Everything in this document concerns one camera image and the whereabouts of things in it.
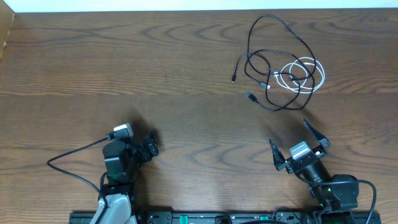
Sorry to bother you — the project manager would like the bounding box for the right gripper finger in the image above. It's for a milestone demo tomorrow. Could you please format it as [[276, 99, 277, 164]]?
[[303, 118, 330, 147], [269, 139, 286, 170]]

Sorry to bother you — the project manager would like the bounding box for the white USB cable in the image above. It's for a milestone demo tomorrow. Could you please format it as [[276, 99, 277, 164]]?
[[273, 56, 326, 95]]

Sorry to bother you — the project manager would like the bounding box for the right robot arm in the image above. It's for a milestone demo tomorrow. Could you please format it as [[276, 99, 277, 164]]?
[[269, 119, 359, 223]]

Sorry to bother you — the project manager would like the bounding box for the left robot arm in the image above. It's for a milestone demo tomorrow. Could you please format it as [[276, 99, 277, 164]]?
[[90, 131, 159, 223]]

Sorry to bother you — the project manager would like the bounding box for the left camera black cable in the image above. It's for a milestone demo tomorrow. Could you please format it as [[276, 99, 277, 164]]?
[[46, 133, 116, 209]]

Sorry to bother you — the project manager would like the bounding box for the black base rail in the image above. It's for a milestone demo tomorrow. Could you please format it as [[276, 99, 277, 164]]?
[[68, 211, 382, 224]]

